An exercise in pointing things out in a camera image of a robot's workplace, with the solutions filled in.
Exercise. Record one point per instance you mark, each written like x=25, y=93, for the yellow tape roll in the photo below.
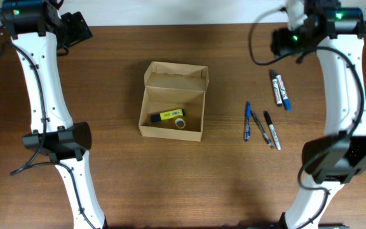
x=178, y=123

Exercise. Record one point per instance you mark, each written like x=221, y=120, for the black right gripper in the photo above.
x=282, y=44

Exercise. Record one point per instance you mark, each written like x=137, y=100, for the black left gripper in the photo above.
x=77, y=28

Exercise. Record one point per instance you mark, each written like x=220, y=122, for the black ballpoint pen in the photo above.
x=261, y=128

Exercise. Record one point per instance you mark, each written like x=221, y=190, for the black whiteboard marker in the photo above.
x=276, y=89

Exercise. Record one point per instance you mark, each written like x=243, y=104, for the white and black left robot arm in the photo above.
x=40, y=34

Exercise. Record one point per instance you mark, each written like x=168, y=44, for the yellow highlighter with dark cap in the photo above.
x=166, y=115

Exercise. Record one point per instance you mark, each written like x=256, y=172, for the black permanent marker grey barrel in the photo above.
x=272, y=130

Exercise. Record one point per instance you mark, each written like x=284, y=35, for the blue whiteboard marker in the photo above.
x=283, y=93

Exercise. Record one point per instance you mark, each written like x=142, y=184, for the brown cardboard box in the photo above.
x=171, y=86

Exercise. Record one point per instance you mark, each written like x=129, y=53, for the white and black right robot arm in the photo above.
x=336, y=35

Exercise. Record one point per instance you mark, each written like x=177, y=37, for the blue ballpoint pen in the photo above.
x=247, y=122

